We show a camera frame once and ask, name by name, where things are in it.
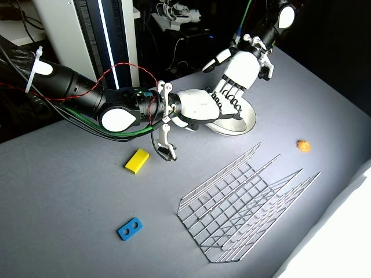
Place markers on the black box with blue light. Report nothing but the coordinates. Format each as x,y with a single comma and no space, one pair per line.
197,32

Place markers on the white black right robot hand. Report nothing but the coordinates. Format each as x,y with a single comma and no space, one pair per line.
200,107

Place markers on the white side table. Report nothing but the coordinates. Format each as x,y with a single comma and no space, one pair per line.
14,30

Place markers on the yellow rectangular block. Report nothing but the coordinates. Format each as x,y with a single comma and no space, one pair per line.
136,160

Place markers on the grey adapter with blue plug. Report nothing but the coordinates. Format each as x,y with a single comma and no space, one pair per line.
235,40

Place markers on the white tray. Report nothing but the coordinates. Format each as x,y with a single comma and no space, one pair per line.
168,26

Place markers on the blue block with two holes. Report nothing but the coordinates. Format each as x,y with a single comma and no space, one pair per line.
130,228

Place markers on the orange swirl cookie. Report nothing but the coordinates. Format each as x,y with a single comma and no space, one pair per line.
304,146

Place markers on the spare white robot hand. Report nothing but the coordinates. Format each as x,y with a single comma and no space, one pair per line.
179,13

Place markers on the white robot column with light strip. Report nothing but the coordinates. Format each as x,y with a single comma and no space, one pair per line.
63,29

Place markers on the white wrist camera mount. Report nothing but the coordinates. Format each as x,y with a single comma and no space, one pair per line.
163,136
268,68

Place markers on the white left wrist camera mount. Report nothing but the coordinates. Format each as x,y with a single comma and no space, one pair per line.
268,68

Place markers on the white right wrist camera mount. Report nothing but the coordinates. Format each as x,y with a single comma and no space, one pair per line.
163,136

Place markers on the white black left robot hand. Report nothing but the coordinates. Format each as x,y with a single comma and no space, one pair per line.
243,66

